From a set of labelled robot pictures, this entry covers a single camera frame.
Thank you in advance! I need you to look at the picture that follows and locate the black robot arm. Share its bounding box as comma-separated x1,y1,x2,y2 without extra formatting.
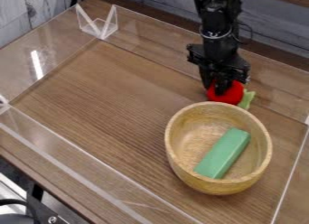
187,0,250,96

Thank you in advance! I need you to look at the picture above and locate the black cable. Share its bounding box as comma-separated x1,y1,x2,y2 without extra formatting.
0,198,42,224

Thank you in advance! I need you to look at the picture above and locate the clear acrylic corner bracket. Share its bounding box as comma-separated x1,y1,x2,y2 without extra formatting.
75,5,118,40

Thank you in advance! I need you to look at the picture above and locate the red plush strawberry toy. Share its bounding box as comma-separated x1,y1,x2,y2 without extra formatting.
206,80,256,110

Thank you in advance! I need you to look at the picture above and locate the wooden bowl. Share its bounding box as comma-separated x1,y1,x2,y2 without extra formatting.
165,102,273,195

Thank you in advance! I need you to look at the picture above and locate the black table leg bracket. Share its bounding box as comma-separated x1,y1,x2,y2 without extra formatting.
27,183,70,224

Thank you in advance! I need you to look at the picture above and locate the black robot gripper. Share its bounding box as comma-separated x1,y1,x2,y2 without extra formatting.
187,31,250,96

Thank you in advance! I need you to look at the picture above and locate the green rectangular block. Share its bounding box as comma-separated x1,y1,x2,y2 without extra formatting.
193,128,252,179

